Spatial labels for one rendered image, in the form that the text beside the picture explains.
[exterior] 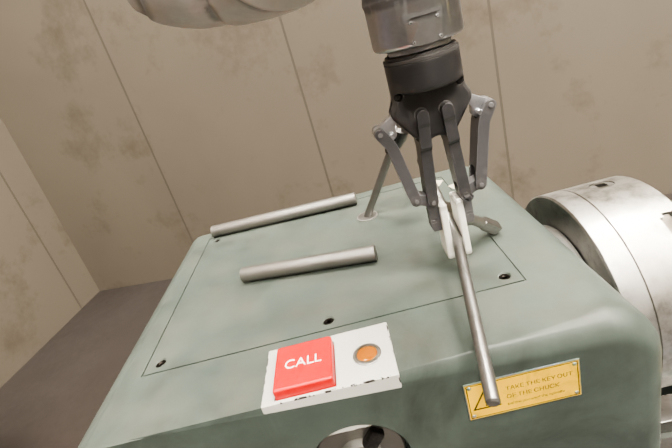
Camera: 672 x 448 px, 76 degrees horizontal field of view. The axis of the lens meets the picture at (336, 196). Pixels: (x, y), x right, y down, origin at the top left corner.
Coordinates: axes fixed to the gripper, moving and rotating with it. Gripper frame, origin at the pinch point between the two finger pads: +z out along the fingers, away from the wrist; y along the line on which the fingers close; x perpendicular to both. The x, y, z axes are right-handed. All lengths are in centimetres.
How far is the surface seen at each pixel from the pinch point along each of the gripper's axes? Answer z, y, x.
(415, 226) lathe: 6.1, -2.7, 13.2
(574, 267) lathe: 6.4, 11.2, -4.7
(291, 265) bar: 4.3, -21.3, 8.0
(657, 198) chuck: 8.4, 29.4, 7.7
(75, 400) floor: 132, -199, 148
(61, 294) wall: 111, -256, 248
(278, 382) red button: 4.8, -21.6, -12.6
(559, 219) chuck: 10.6, 18.2, 12.3
